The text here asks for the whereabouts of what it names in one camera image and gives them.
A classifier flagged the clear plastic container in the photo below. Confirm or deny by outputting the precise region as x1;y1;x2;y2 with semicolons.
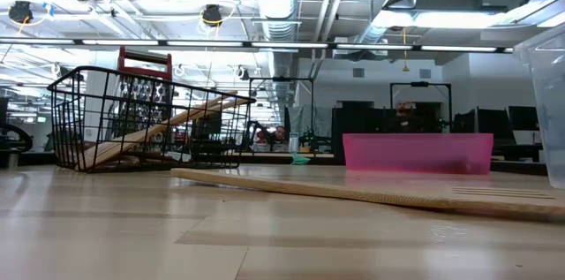
512;23;565;190

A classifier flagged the long ceiling light bar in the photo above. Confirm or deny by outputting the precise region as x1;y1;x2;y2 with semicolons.
0;38;516;54

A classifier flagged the black wire basket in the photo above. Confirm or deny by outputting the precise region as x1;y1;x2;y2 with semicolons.
47;65;257;174

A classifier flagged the black background monitor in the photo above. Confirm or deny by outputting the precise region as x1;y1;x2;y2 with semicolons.
191;110;224;140

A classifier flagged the light wooden table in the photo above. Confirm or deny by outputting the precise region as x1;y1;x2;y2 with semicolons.
0;150;548;178

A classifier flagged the light wooden solid spatula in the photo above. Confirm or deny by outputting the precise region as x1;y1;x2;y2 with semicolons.
72;89;242;172

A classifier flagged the light wooden slotted turner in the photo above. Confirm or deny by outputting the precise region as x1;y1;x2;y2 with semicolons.
170;166;565;223

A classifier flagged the black background gantry frame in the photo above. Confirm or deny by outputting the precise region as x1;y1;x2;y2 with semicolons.
389;80;454;134

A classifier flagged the person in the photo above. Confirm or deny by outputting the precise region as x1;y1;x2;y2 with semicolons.
394;99;419;134
268;125;289;147

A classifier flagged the pink plastic bin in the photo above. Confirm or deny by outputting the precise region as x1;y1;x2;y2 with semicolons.
342;132;495;177

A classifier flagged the black ceiling cord reel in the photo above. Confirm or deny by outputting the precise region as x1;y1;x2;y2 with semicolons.
8;0;35;25
200;4;224;29

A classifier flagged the red metal box grater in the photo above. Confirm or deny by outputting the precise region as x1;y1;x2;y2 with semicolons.
115;46;174;160

